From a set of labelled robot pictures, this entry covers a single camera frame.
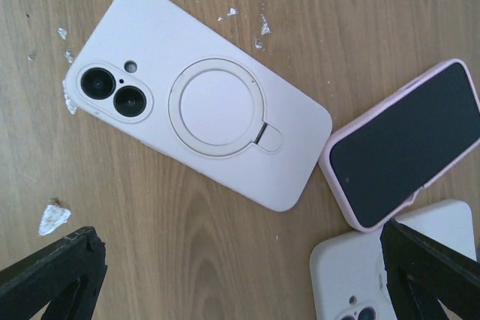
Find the cream cased phone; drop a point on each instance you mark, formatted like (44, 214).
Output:
(348, 273)

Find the phone in pink case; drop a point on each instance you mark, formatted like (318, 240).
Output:
(376, 164)

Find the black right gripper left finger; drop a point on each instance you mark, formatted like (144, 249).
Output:
(64, 279)

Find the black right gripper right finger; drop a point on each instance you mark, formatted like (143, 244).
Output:
(425, 277)

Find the white paper scrap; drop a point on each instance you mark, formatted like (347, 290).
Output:
(55, 214)

